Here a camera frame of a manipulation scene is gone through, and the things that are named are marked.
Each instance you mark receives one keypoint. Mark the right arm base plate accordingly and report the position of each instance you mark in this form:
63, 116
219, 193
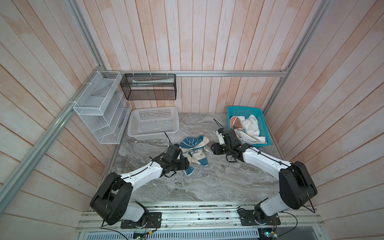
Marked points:
257, 218

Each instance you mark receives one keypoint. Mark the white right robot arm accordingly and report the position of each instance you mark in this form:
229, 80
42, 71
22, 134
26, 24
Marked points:
296, 186

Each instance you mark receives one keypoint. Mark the aluminium wall rail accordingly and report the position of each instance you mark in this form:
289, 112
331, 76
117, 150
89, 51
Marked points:
30, 161
230, 73

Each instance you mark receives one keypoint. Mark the multicolour lettered towel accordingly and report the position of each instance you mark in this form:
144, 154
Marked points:
252, 140

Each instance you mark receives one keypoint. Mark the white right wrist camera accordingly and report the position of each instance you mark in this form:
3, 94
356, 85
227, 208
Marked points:
221, 138

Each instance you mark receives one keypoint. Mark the white towel in basket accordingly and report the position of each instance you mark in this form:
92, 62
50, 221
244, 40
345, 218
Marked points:
250, 126

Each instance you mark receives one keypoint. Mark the blue and cream towel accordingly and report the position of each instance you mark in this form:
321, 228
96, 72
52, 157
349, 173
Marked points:
194, 151

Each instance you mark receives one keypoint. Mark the teal plastic basket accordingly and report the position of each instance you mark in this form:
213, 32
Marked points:
246, 112

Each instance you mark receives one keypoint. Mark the aluminium wall rail back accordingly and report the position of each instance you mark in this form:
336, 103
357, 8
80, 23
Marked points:
230, 73

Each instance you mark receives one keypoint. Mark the white wire mesh shelf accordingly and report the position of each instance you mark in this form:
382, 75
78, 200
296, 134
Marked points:
103, 108

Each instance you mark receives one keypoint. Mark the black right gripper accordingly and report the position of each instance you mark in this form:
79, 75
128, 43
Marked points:
215, 149

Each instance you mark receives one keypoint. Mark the red and white towel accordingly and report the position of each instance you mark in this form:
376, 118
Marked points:
236, 122

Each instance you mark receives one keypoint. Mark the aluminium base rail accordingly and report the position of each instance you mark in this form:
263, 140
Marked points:
222, 215

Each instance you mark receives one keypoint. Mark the black mesh wall basket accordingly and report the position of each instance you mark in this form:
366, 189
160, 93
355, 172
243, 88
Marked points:
151, 87

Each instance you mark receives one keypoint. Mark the aluminium wall rail left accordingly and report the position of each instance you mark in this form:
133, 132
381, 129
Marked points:
30, 161

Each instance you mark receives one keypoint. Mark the white plastic laundry basket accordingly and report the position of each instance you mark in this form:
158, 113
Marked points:
153, 123

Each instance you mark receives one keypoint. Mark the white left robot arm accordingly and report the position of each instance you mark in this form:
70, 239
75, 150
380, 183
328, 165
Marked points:
112, 199

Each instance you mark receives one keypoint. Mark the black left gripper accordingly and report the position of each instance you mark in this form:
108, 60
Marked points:
184, 165

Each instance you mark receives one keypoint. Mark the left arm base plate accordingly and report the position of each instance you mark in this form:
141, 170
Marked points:
148, 220

